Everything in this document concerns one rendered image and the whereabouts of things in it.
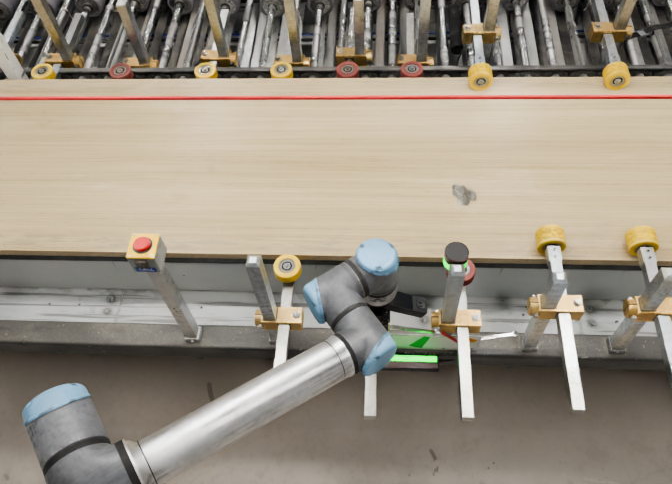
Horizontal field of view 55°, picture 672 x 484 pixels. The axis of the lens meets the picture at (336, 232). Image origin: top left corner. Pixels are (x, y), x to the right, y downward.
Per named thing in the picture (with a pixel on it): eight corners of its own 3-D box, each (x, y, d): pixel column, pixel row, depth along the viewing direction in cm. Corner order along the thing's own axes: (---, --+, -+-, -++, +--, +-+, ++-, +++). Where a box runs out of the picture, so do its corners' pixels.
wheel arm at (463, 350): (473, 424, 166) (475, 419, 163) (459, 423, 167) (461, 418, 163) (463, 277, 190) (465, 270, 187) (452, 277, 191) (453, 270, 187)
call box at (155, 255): (162, 274, 159) (153, 257, 153) (135, 273, 160) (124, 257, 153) (168, 250, 163) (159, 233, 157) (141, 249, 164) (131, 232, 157)
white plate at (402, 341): (477, 351, 190) (482, 337, 182) (389, 349, 192) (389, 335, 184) (477, 349, 190) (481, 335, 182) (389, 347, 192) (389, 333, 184)
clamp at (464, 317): (479, 333, 180) (481, 326, 176) (430, 332, 181) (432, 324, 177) (477, 315, 183) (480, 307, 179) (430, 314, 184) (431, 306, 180)
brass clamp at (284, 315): (302, 332, 185) (300, 325, 181) (256, 331, 186) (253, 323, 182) (304, 313, 188) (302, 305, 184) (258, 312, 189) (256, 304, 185)
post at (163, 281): (200, 342, 197) (158, 268, 159) (184, 342, 197) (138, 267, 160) (202, 329, 199) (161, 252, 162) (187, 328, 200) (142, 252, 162)
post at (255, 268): (283, 345, 197) (259, 265, 157) (272, 345, 197) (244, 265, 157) (284, 334, 198) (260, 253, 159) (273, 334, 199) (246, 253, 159)
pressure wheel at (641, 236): (655, 238, 174) (624, 246, 178) (662, 252, 179) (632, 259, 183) (651, 220, 177) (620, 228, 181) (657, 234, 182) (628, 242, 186)
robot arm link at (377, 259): (344, 248, 137) (382, 226, 140) (346, 277, 148) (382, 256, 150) (369, 280, 133) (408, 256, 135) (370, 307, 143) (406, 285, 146)
